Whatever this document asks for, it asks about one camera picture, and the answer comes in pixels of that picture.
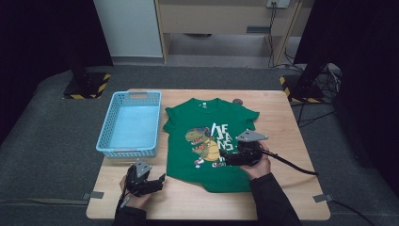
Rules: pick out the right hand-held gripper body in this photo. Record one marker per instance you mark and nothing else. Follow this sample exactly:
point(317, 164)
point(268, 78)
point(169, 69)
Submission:
point(249, 147)

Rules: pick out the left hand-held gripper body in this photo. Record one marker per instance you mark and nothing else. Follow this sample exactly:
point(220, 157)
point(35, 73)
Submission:
point(141, 179)

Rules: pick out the small dark round object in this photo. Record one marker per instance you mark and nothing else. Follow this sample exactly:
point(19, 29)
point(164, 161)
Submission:
point(237, 101)

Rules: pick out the dark curtain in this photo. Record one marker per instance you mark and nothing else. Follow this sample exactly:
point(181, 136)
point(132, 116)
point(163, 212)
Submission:
point(40, 47)
point(360, 78)

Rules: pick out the person's left hand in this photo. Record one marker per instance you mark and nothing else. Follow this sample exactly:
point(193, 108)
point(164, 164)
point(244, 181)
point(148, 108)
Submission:
point(135, 201)

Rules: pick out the person's right hand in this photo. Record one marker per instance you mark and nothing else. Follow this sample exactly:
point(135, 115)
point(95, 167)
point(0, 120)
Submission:
point(260, 168)

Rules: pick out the white power strip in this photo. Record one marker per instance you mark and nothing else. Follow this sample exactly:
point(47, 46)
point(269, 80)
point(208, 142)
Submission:
point(277, 3)

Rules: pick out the black stand with hazard-striped base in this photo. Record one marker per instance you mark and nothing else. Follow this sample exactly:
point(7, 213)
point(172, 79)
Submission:
point(86, 84)
point(306, 88)

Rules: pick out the grey tape tab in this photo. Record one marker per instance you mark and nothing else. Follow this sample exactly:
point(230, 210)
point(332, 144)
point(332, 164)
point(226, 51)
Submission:
point(93, 195)
point(323, 198)

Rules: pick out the light blue plastic basket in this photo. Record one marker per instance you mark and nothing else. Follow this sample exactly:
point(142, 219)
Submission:
point(133, 125)

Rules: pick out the light wooden desk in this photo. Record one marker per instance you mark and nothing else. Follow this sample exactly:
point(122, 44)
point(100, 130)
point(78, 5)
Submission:
point(219, 19)

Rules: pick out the white cabinet panel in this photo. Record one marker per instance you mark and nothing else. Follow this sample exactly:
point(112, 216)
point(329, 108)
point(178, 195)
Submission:
point(128, 28)

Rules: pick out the green dinosaur print t-shirt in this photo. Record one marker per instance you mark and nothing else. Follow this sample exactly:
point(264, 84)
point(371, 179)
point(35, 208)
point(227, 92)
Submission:
point(188, 150)

